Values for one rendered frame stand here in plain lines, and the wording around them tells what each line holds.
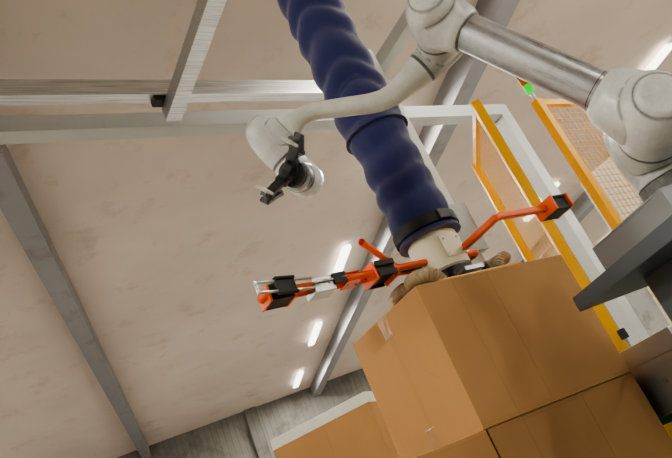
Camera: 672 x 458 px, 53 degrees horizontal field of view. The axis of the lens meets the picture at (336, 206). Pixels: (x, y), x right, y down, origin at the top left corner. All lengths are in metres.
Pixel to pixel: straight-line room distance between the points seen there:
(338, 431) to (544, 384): 1.76
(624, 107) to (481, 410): 0.79
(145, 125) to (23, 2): 1.06
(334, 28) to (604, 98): 1.21
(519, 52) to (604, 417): 1.01
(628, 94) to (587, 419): 0.88
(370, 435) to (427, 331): 1.67
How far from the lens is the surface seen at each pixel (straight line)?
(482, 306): 1.91
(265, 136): 1.96
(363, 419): 3.44
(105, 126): 4.39
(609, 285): 1.73
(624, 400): 2.12
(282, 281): 1.82
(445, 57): 1.94
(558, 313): 2.09
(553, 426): 1.90
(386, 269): 2.00
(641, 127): 1.60
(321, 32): 2.55
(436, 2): 1.77
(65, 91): 4.10
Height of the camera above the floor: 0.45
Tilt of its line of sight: 25 degrees up
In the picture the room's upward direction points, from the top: 24 degrees counter-clockwise
